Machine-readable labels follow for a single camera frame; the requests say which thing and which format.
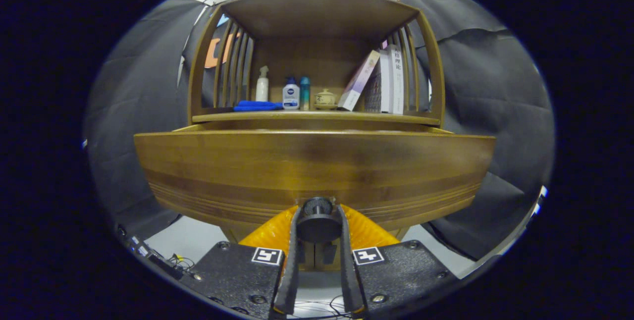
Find wooden drawer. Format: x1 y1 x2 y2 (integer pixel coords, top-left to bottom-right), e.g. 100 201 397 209
135 122 496 241

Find white lotion bottle blue cap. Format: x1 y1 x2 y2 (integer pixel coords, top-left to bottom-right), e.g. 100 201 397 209
282 77 300 110

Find purple white book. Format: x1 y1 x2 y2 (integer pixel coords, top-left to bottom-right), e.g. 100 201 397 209
337 50 381 111

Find wooden countertop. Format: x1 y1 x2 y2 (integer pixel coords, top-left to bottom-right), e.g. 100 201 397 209
192 107 440 126

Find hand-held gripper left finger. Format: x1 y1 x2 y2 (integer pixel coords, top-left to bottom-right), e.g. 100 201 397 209
179 205 304 320

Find dark patterned book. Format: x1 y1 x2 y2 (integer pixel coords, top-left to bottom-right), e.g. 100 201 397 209
364 70 383 112

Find black round drawer knob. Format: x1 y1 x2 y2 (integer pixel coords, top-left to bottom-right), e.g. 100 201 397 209
296 197 342 243

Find plain white book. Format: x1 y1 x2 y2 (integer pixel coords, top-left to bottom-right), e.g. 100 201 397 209
379 50 393 113

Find white book black lettering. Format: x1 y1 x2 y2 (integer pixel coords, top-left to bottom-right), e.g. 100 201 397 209
389 44 405 114

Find beige lidded teacup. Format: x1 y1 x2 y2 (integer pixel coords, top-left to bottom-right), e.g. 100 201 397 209
314 88 338 110

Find wooden cabinet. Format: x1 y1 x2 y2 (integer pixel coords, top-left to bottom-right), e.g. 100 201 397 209
187 0 445 271

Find black floor cables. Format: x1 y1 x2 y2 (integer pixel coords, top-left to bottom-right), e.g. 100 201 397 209
292 295 355 320

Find black backdrop cloth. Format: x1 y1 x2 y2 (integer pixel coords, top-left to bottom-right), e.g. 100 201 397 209
84 0 555 261

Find white spray bottle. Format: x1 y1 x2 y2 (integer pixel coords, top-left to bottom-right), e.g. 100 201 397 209
256 66 269 102

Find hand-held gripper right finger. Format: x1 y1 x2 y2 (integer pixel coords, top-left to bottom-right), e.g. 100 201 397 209
338 204 459 320

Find blue folded cloth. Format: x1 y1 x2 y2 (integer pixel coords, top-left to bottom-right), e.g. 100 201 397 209
233 101 284 112

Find wooden cabinet door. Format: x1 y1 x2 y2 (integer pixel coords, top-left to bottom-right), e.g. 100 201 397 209
296 242 316 271
316 242 343 271

